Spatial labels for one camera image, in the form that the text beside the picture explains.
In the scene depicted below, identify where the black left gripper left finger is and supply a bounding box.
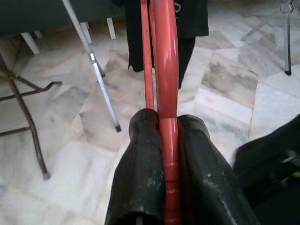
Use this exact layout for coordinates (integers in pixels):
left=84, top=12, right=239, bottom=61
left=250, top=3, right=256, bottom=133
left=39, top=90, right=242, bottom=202
left=104, top=109, right=166, bottom=225

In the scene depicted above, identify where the black shirt with green logo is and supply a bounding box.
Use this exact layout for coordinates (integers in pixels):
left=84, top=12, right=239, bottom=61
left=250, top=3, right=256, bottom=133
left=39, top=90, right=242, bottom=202
left=112, top=0, right=209, bottom=91

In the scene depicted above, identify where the black TV console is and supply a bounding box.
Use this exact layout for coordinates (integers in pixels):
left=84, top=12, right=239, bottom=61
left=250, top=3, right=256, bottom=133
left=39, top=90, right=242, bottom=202
left=0, top=0, right=127, bottom=55

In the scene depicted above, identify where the black shirt with lime print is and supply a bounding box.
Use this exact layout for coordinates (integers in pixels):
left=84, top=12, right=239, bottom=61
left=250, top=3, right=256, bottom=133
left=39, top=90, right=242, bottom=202
left=233, top=114, right=300, bottom=211

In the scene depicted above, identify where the red hanger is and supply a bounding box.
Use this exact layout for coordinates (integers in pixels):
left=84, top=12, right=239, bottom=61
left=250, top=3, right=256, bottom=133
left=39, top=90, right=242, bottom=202
left=140, top=0, right=182, bottom=225

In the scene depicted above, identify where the marble-pattern folding table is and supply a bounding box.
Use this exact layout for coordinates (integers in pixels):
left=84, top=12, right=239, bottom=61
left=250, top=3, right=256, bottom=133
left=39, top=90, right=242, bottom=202
left=0, top=52, right=63, bottom=180

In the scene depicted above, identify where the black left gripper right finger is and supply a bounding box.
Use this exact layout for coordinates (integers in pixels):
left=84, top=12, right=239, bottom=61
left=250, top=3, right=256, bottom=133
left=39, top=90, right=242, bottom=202
left=177, top=114, right=261, bottom=225

